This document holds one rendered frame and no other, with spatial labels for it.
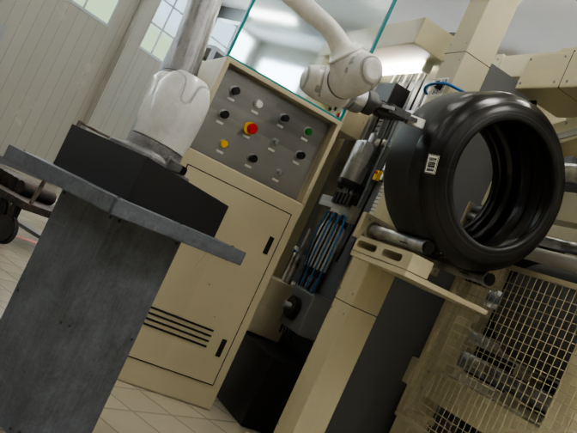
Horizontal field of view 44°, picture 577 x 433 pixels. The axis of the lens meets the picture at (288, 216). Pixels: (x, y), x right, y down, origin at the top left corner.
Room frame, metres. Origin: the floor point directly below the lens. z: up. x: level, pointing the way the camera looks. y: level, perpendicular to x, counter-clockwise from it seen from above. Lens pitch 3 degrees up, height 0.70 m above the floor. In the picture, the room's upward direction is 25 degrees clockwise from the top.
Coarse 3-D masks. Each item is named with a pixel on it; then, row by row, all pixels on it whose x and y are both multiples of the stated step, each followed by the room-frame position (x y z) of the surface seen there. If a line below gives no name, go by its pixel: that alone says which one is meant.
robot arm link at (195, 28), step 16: (192, 0) 2.13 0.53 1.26; (208, 0) 2.12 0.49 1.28; (192, 16) 2.12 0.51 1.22; (208, 16) 2.13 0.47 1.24; (192, 32) 2.12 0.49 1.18; (208, 32) 2.15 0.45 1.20; (176, 48) 2.13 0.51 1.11; (192, 48) 2.13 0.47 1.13; (176, 64) 2.12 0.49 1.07; (192, 64) 2.14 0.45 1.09; (144, 96) 2.14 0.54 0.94
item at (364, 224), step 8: (368, 216) 2.57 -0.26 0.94; (360, 224) 2.57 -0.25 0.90; (368, 224) 2.57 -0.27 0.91; (376, 224) 2.58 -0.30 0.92; (384, 224) 2.60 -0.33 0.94; (360, 232) 2.56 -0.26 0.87; (368, 232) 2.57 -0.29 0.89; (376, 240) 2.60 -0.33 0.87; (424, 256) 2.69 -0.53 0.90; (432, 272) 2.72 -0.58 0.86
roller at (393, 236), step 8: (376, 232) 2.53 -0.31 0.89; (384, 232) 2.48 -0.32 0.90; (392, 232) 2.44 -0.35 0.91; (400, 232) 2.43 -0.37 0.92; (384, 240) 2.49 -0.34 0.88; (392, 240) 2.43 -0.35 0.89; (400, 240) 2.38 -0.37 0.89; (408, 240) 2.34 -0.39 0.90; (416, 240) 2.31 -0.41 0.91; (424, 240) 2.29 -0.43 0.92; (408, 248) 2.37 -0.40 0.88; (416, 248) 2.30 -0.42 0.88; (424, 248) 2.27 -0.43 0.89; (432, 248) 2.28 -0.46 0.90
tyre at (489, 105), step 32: (448, 96) 2.36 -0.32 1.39; (480, 96) 2.25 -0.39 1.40; (512, 96) 2.29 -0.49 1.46; (416, 128) 2.31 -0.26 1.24; (448, 128) 2.20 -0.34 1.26; (480, 128) 2.21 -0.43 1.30; (512, 128) 2.56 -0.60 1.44; (544, 128) 2.32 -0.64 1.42; (416, 160) 2.24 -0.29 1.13; (448, 160) 2.20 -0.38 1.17; (512, 160) 2.62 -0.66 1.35; (544, 160) 2.49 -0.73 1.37; (384, 192) 2.44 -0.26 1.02; (416, 192) 2.24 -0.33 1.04; (448, 192) 2.21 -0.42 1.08; (512, 192) 2.64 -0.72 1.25; (544, 192) 2.51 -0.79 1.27; (416, 224) 2.30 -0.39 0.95; (448, 224) 2.24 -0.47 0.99; (480, 224) 2.64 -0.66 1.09; (512, 224) 2.60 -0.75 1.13; (544, 224) 2.38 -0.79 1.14; (448, 256) 2.31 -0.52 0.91; (480, 256) 2.31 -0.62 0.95; (512, 256) 2.36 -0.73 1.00
